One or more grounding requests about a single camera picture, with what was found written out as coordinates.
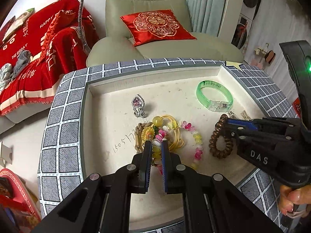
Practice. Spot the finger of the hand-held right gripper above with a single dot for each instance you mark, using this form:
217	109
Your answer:
245	124
239	134

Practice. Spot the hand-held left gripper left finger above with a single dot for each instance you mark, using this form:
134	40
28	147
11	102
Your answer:
147	155

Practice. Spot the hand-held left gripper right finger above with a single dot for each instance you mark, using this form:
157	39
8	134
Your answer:
164	157

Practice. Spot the grey-green jewelry tray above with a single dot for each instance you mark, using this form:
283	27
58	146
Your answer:
116	172

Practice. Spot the person's right hand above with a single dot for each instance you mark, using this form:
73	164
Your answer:
297	196

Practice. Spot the yellow sticky note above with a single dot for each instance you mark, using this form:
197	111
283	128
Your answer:
232	64

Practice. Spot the pale green curtain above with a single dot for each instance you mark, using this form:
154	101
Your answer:
206	2

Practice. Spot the red embroidered cushion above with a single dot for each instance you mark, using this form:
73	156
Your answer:
155	26

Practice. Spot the red printed blanket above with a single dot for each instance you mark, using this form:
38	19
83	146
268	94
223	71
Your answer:
36	85

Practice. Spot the red gift box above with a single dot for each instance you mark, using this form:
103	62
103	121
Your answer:
14	199

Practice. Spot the beige sofa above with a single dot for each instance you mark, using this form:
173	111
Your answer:
9	123

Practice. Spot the red satin pillow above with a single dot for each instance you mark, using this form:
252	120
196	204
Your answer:
52	31

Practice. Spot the dark grey cloth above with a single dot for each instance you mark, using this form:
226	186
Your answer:
21	62

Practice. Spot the silver metal pole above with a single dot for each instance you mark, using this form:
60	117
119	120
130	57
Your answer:
81	9

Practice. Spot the light grey cloth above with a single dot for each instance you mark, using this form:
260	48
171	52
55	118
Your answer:
4	75

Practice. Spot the printed photo cushion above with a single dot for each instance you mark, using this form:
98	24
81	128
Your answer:
20	21

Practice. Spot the brown wall hanger ornament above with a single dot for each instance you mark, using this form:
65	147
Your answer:
268	57

